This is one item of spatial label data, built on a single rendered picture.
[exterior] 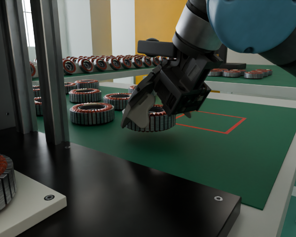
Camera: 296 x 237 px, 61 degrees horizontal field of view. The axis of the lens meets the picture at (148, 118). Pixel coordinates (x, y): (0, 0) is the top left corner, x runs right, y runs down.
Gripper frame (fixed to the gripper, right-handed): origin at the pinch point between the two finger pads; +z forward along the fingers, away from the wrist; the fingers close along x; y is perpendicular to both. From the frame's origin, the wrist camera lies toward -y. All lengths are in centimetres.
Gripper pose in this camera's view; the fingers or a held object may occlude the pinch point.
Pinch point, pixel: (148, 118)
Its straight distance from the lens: 53.2
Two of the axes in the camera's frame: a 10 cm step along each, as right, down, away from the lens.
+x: 8.1, -1.6, 5.7
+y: 4.9, 7.1, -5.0
